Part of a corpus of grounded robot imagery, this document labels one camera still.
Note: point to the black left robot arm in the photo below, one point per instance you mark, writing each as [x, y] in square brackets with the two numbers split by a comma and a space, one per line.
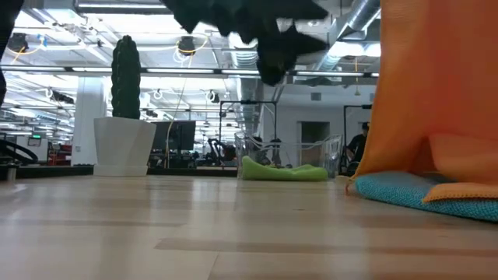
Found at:
[8, 15]

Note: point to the black background screen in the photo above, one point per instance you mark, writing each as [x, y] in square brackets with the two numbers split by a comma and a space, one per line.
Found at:
[183, 136]

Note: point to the blue microfiber towel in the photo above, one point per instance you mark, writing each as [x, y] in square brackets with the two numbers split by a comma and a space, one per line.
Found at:
[389, 190]

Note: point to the orange microfiber towel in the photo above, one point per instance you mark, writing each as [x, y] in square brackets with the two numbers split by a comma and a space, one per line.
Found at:
[428, 78]

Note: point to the green cactus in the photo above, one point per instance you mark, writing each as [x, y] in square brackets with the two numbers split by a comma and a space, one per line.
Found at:
[125, 78]

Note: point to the black ceiling dome camera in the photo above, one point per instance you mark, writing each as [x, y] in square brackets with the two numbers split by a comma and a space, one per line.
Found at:
[186, 44]

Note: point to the white hexagonal pot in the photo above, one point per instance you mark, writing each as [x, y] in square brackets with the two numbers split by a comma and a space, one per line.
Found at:
[122, 145]

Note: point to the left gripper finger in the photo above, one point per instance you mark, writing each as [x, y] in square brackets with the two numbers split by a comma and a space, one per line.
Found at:
[280, 54]

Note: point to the overhead light bar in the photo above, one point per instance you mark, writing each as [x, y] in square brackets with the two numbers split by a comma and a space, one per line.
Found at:
[179, 71]

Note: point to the person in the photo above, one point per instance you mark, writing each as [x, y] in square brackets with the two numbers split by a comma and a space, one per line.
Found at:
[358, 145]

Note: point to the clear plastic bin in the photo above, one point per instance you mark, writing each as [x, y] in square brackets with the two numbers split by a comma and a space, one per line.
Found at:
[334, 151]

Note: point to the black rig frame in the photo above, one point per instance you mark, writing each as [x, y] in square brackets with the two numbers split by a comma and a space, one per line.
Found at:
[352, 106]
[249, 102]

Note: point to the green microfiber towel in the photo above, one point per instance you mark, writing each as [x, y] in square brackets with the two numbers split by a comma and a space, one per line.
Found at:
[272, 173]

